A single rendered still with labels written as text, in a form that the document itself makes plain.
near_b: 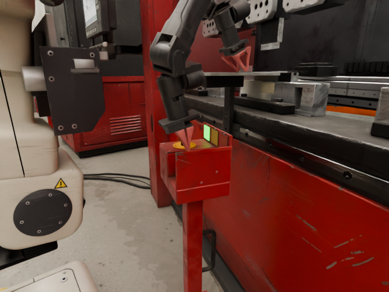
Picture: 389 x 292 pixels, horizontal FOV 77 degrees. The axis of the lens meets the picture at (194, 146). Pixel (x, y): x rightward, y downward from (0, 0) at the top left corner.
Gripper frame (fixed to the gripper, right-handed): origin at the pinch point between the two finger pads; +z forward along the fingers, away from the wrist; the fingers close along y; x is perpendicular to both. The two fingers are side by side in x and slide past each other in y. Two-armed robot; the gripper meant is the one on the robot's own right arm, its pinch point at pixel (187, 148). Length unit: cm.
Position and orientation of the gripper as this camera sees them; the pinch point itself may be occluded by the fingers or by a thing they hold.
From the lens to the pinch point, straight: 66.5
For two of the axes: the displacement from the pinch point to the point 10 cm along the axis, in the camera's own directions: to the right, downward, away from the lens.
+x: -3.5, -2.6, 9.0
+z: 2.4, 9.0, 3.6
